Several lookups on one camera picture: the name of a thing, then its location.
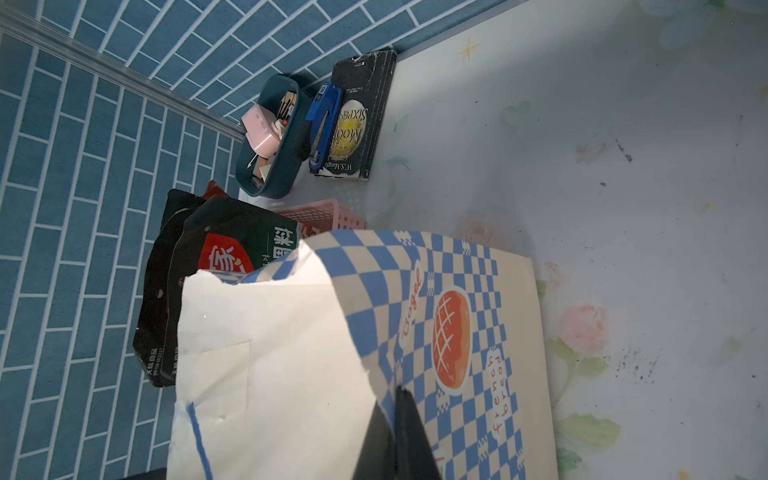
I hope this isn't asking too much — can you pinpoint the pink perforated plastic basket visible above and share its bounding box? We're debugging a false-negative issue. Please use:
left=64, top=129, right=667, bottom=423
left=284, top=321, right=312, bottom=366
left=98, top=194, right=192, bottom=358
left=276, top=199, right=366, bottom=238

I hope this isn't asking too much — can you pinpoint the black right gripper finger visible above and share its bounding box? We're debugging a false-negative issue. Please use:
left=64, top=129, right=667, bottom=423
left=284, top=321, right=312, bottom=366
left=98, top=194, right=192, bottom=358
left=352, top=386, right=441, bottom=480

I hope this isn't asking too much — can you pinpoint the dark teal plastic bin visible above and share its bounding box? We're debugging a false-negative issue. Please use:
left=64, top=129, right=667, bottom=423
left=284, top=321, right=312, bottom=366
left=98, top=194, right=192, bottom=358
left=234, top=75, right=312, bottom=199

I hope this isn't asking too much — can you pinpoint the dark green seasoning packet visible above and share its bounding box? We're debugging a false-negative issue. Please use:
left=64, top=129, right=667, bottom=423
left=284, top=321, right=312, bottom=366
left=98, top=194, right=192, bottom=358
left=160, top=197, right=303, bottom=382

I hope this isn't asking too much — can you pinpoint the blue stapler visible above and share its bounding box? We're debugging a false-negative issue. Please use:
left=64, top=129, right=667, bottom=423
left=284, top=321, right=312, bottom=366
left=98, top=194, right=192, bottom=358
left=306, top=82, right=343, bottom=174

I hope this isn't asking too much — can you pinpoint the aluminium corner frame post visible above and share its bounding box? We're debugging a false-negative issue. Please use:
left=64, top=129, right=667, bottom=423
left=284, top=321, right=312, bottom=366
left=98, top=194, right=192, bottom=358
left=1, top=3, right=243, bottom=140

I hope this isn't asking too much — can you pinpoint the blue checkered paper bag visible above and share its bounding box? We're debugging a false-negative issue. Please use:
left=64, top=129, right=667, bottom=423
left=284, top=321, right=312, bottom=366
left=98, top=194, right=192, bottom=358
left=167, top=230, right=558, bottom=479

